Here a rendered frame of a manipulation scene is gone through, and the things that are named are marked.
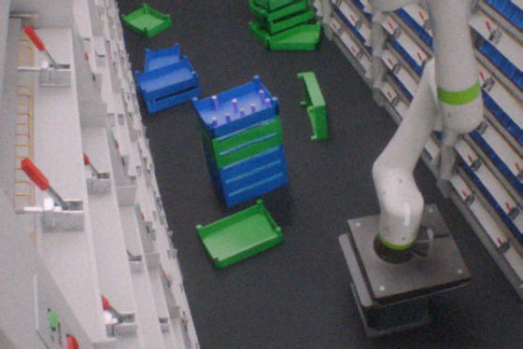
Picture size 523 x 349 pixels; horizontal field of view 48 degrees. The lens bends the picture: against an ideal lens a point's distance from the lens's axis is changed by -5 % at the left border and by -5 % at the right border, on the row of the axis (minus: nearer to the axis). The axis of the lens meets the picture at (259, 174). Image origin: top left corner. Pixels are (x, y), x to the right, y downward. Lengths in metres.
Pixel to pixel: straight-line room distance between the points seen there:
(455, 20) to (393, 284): 0.90
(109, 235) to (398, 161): 1.26
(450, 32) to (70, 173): 1.04
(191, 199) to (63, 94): 2.05
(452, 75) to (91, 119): 0.90
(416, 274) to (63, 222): 1.56
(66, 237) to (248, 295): 1.86
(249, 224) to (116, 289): 1.88
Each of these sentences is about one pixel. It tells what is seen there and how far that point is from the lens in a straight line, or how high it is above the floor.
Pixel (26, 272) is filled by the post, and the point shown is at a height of 1.73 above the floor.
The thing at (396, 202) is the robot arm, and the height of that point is 0.60.
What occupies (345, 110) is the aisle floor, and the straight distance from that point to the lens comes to 3.19.
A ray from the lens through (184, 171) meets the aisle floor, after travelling 2.97.
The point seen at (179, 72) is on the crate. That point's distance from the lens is 3.50.
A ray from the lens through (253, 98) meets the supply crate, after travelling 2.65.
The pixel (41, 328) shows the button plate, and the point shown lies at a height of 1.72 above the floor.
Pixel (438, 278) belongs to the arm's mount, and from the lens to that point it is 2.05.
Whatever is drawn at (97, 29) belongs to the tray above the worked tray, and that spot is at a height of 1.18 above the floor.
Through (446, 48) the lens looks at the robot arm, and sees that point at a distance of 1.53.
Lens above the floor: 1.98
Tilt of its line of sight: 44 degrees down
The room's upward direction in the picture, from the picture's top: 9 degrees counter-clockwise
